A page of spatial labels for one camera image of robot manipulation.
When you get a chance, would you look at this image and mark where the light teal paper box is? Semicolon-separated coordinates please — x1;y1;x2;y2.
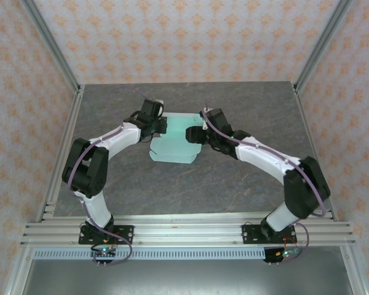
149;112;204;164

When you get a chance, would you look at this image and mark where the grey slotted cable duct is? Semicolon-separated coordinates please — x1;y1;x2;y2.
33;247;267;261

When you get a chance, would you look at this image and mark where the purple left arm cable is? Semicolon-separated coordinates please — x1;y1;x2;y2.
68;87;161;266

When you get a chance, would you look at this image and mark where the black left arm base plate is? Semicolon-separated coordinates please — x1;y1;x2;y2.
78;225;135;245

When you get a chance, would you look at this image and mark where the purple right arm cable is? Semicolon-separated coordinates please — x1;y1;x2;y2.
202;103;327;265

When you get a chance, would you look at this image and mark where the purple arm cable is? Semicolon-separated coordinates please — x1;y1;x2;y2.
202;103;327;265
68;87;161;266

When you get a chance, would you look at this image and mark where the aluminium mounting rail beam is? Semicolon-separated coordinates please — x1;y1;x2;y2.
20;210;356;248

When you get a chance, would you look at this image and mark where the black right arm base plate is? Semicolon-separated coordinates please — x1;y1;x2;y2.
242;223;296;245

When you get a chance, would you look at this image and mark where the grey metal sheet panel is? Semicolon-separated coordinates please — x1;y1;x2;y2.
21;259;354;295

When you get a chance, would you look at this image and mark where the aluminium frame post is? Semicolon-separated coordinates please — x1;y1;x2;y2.
20;0;82;93
295;0;354;92

